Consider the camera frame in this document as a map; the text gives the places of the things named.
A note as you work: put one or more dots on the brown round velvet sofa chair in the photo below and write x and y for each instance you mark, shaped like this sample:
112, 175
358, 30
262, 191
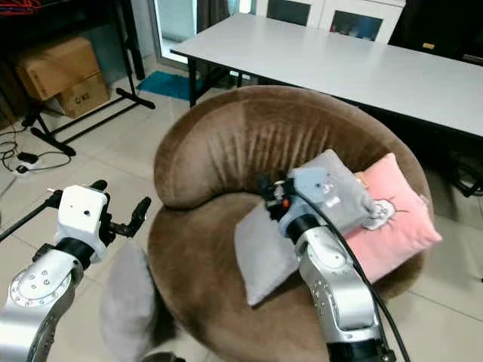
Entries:
211, 143

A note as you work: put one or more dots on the large brown cardboard box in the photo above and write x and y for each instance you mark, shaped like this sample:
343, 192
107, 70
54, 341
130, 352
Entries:
56, 66

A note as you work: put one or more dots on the black metal rack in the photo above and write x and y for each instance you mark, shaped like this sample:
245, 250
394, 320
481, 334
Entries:
130, 96

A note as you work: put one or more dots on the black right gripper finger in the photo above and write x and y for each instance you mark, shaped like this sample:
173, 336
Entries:
287, 182
266, 188

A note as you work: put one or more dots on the grey square pillow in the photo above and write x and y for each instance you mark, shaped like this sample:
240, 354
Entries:
264, 241
128, 302

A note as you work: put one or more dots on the small printed cardboard box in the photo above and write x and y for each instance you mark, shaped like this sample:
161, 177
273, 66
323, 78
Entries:
87, 94

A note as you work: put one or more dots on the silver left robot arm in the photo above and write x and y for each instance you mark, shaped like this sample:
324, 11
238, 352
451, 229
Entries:
41, 294

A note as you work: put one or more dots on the long white table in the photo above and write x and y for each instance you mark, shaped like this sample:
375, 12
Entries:
332, 64

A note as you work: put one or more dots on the blue floor mat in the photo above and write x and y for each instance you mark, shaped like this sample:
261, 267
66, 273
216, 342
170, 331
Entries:
166, 84

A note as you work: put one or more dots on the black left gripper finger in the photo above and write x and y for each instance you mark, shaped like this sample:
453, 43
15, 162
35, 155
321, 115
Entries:
53, 200
140, 214

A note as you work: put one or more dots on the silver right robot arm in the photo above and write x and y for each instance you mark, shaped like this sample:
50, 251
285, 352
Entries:
343, 294

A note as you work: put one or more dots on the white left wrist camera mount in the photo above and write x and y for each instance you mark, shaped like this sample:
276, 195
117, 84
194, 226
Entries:
83, 211

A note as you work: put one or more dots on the grey curtain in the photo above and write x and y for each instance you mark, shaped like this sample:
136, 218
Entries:
215, 11

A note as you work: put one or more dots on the small tan item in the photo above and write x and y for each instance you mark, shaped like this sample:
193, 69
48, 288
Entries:
429, 46

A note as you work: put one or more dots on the white power strip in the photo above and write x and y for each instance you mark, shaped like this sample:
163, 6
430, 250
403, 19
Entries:
28, 160

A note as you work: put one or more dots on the white cabinet with glass doors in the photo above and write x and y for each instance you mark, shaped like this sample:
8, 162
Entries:
324, 15

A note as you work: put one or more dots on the pink pillow with cat print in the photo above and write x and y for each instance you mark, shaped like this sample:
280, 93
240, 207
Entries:
400, 219

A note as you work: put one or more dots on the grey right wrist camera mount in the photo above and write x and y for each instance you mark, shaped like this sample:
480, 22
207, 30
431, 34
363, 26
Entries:
317, 192

